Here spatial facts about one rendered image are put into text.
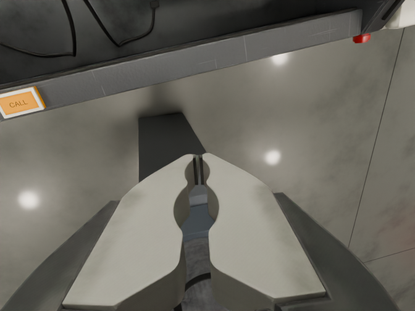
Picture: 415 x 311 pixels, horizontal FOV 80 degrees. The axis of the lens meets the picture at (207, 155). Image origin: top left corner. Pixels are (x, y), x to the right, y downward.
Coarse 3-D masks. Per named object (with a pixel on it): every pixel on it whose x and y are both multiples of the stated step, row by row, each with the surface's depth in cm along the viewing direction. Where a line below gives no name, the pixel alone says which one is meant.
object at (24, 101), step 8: (24, 88) 33; (8, 96) 32; (16, 96) 32; (24, 96) 32; (32, 96) 33; (40, 96) 34; (0, 104) 32; (8, 104) 32; (16, 104) 33; (24, 104) 33; (32, 104) 33; (8, 112) 33; (16, 112) 33
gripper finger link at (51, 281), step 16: (112, 208) 9; (96, 224) 8; (80, 240) 8; (96, 240) 8; (64, 256) 7; (80, 256) 7; (32, 272) 7; (48, 272) 7; (64, 272) 7; (32, 288) 6; (48, 288) 6; (64, 288) 6; (16, 304) 6; (32, 304) 6; (48, 304) 6
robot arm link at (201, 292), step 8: (208, 280) 50; (192, 288) 49; (200, 288) 48; (208, 288) 48; (184, 296) 50; (192, 296) 48; (200, 296) 47; (208, 296) 47; (184, 304) 46; (192, 304) 46; (200, 304) 45; (208, 304) 45; (216, 304) 45
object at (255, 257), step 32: (224, 160) 11; (224, 192) 9; (256, 192) 9; (224, 224) 8; (256, 224) 8; (288, 224) 8; (224, 256) 7; (256, 256) 7; (288, 256) 7; (224, 288) 7; (256, 288) 6; (288, 288) 6; (320, 288) 6
